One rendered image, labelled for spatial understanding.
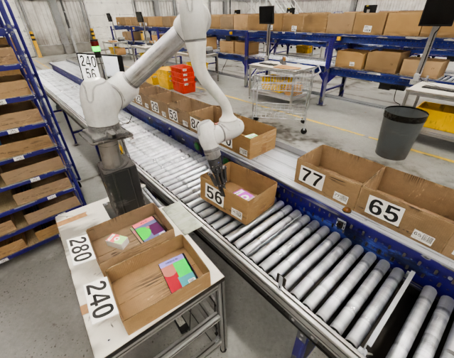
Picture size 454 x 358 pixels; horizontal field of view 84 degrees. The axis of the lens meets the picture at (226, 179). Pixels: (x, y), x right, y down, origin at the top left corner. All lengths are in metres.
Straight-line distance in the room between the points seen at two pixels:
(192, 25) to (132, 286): 1.18
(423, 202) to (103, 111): 1.72
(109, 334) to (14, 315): 1.41
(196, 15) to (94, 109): 0.64
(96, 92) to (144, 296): 0.96
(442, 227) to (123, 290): 1.41
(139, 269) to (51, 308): 1.19
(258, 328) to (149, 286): 0.96
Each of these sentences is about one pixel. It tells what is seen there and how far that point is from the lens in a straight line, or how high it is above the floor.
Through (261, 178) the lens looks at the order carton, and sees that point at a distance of 1.65.
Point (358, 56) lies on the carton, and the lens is 6.00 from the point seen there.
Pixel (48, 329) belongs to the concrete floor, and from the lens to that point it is 2.37.
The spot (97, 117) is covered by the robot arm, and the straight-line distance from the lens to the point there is 1.42.
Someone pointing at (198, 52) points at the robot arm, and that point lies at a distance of 1.28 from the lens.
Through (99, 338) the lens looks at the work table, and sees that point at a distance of 1.26.
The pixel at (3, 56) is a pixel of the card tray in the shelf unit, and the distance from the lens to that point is 2.30.
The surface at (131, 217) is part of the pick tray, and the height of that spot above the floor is 0.80.
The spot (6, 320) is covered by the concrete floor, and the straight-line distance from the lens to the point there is 2.58.
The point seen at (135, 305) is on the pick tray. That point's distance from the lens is 1.27.
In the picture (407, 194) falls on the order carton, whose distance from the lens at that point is 1.72.
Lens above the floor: 1.79
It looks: 33 degrees down
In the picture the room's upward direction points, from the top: 2 degrees counter-clockwise
